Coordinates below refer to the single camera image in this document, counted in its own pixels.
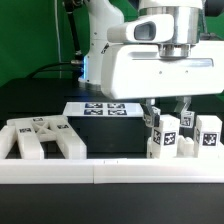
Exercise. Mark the white chair backrest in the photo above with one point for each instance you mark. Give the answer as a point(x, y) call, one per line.
point(31, 132)

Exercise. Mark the white base tag plate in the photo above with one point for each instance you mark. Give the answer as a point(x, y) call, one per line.
point(102, 109)

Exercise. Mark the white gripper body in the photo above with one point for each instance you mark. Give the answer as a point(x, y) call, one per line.
point(137, 71)

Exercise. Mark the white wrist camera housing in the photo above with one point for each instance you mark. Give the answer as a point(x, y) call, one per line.
point(156, 28)

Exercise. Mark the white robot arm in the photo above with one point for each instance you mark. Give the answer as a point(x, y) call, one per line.
point(160, 54)

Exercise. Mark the white U-shaped frame wall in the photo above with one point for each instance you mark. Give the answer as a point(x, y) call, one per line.
point(102, 171)

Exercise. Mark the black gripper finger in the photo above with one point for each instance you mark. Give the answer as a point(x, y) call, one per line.
point(151, 114)
point(183, 103)

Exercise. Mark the white chair seat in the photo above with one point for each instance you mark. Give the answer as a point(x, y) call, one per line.
point(183, 148)

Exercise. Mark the white tagged cube right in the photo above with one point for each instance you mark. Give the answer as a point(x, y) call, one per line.
point(187, 119)

